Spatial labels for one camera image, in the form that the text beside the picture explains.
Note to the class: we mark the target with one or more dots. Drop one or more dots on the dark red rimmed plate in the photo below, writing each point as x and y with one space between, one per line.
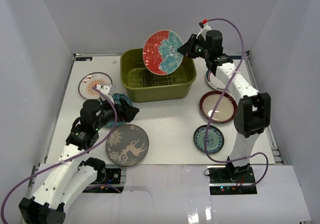
225 111

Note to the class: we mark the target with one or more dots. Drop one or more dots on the small blue patterned plate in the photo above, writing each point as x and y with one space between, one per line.
214 139

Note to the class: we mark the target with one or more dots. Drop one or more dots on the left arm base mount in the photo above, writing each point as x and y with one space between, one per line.
110 181

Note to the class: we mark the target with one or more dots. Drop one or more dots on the left blue table label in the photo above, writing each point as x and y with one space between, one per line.
83 59

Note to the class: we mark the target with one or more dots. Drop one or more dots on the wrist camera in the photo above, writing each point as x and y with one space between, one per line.
204 27
106 89

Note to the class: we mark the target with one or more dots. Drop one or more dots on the teal scalloped plate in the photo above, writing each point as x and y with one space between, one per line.
116 97

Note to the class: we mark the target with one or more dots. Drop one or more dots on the right blue table label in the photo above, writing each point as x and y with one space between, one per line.
236 57

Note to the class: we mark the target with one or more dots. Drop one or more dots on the white plate striped rim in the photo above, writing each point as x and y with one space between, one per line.
214 82

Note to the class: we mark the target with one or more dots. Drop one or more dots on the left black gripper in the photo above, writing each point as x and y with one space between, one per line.
124 109

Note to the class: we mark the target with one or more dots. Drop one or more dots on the blue table label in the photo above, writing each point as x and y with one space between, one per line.
236 57
83 59

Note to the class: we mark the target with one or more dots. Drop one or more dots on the grey deer plate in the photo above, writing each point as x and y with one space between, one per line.
127 145

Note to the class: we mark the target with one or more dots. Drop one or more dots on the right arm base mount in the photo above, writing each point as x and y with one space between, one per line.
220 183

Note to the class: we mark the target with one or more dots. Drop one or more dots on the green plastic bin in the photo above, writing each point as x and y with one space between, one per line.
144 86

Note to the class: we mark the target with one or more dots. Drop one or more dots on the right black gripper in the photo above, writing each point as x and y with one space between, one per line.
187 49

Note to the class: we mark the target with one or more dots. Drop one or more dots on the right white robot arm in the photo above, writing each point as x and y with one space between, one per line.
253 107

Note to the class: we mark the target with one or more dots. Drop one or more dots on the orange sunburst plate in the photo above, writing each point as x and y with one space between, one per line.
85 87

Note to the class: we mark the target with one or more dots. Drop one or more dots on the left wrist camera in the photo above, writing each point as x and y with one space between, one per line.
106 89

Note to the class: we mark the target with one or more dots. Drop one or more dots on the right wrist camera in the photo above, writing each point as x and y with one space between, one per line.
204 27

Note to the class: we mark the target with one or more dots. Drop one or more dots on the red and teal plate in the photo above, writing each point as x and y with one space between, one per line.
160 52

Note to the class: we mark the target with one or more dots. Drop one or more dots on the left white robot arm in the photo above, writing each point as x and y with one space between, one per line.
74 170

